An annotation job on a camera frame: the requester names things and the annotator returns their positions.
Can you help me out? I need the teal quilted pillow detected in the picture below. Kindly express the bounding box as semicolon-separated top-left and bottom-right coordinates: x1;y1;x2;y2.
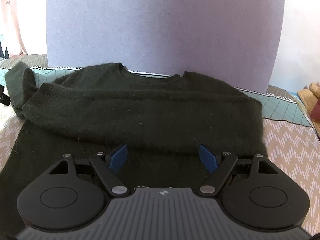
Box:
1;54;313;127

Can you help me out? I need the pink curtain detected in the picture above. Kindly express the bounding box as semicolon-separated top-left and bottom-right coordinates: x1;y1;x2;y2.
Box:
1;0;28;58

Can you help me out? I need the dark green knit sweater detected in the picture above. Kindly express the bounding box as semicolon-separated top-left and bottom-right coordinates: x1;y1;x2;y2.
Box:
1;62;267;235

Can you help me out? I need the tan knit garment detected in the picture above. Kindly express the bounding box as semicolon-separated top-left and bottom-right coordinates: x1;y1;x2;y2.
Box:
297;82;320;137

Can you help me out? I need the beige zigzag bed sheet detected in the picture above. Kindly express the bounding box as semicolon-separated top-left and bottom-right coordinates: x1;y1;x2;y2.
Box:
1;105;319;235

